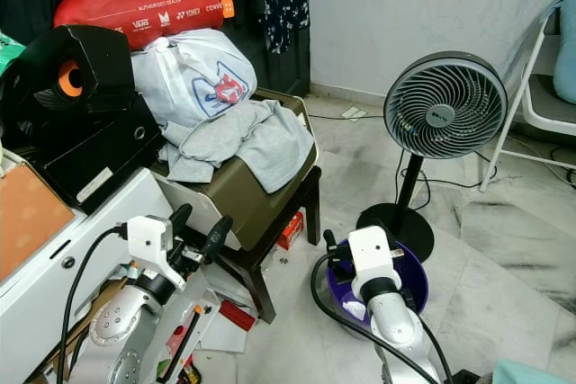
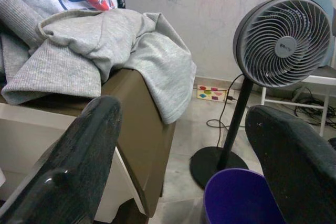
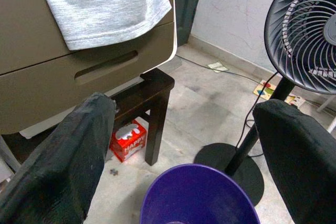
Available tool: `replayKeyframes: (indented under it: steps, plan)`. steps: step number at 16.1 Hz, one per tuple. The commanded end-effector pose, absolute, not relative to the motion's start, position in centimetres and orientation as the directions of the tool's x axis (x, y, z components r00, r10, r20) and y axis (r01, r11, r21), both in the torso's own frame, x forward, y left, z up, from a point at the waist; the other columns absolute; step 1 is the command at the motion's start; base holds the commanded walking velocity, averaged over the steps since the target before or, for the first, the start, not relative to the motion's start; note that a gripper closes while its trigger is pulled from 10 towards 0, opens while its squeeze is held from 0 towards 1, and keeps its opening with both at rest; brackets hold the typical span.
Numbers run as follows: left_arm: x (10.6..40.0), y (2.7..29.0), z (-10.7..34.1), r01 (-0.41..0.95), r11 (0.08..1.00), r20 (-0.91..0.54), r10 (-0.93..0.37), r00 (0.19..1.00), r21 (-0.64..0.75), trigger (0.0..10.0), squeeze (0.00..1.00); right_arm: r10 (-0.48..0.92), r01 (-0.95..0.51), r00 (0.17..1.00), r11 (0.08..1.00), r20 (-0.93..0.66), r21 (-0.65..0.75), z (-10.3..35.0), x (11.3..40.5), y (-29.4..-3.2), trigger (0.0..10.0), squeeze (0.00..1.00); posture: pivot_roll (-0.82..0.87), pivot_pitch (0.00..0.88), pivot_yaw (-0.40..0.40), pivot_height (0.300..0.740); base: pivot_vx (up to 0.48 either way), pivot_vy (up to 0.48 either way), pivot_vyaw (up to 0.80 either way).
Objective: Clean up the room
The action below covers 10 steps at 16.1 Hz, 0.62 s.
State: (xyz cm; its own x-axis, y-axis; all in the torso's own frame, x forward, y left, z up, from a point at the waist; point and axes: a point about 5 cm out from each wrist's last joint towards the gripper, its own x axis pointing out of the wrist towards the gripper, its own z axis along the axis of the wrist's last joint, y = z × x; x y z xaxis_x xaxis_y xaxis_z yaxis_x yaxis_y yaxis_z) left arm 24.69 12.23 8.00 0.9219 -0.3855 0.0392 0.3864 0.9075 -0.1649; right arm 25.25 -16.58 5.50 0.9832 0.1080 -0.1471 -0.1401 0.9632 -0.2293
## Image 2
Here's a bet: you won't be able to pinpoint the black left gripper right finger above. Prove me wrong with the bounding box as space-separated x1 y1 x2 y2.
245 105 336 224

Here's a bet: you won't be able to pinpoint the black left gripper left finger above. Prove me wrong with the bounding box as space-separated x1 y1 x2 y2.
0 95 123 224

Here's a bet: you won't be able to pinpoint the white furniture panel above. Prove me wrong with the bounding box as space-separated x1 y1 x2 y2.
0 102 148 222

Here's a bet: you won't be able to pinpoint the purple plastic bin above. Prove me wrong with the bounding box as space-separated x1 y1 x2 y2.
204 168 287 224

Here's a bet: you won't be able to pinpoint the ribbed grey garment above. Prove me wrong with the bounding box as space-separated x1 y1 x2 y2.
0 0 103 105

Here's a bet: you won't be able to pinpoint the wooden shape puzzle board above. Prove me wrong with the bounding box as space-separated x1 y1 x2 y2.
196 84 228 103

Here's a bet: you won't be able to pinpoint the black grey standing fan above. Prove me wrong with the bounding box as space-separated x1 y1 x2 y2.
189 0 334 190

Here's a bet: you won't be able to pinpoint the light grey sweatshirt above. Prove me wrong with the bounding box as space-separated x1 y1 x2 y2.
35 8 197 125

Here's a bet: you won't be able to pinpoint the black floor cables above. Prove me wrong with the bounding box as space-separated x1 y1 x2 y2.
290 86 336 130

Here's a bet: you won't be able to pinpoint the black fan power cable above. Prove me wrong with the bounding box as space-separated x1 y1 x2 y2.
206 73 246 132

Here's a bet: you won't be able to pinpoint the white metal frame chair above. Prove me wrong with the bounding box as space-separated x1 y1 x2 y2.
261 0 336 137

